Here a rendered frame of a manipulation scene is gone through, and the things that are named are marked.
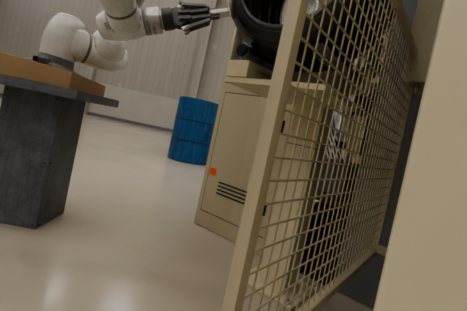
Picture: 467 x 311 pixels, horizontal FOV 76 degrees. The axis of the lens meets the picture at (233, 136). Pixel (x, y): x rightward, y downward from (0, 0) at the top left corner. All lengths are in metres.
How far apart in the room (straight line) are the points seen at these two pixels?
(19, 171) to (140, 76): 10.98
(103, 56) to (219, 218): 1.09
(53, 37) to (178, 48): 10.87
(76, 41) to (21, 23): 12.94
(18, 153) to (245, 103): 1.14
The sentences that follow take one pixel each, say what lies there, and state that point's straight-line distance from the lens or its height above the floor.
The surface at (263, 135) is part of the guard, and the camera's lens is 0.35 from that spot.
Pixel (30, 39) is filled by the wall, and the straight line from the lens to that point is 14.29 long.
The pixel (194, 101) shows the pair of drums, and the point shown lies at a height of 0.90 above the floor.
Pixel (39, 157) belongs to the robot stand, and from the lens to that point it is 1.60.
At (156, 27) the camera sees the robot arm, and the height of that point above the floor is 0.91.
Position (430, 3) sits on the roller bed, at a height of 1.16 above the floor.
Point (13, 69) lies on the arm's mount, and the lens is 1.57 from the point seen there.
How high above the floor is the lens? 0.63
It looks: 1 degrees down
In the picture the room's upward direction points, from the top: 12 degrees clockwise
